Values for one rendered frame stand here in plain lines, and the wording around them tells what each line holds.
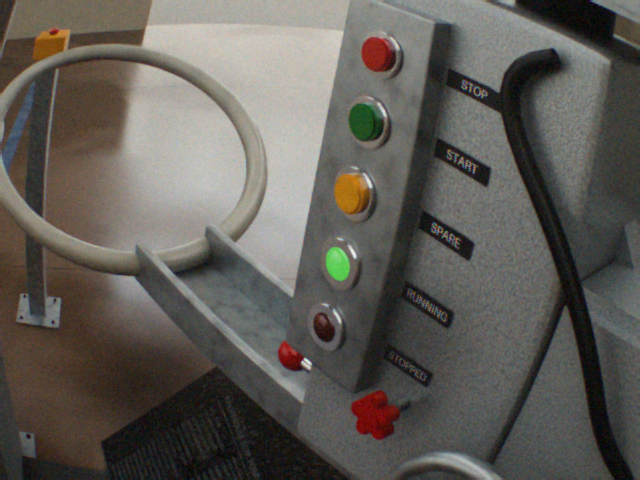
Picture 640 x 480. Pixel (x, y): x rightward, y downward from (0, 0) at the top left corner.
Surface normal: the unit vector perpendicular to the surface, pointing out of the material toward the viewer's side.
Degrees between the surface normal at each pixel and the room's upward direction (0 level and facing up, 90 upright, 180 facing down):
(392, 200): 90
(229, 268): 90
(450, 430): 90
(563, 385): 90
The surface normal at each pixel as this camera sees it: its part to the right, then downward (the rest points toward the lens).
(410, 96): -0.74, 0.19
